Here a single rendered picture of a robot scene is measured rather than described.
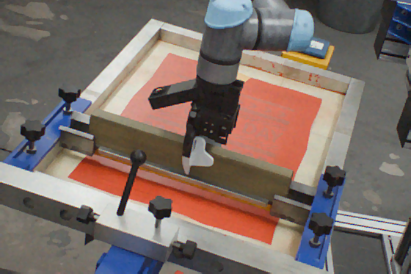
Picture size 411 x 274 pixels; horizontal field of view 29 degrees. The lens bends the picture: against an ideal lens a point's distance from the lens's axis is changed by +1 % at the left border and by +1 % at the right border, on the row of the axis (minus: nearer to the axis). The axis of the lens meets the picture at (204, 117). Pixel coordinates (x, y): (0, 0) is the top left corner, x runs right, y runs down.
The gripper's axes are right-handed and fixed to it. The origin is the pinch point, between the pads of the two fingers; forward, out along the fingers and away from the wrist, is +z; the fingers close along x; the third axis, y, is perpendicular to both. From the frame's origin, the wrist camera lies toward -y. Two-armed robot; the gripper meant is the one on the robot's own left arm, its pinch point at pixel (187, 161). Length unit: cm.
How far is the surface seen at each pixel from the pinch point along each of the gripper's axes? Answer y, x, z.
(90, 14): -118, 247, 102
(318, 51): 15, 75, 5
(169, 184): -2.8, -0.5, 6.1
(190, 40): -17, 57, 4
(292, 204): 21.7, -3.7, -0.6
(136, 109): -18.3, 21.8, 6.1
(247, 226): 14.9, -5.5, 6.2
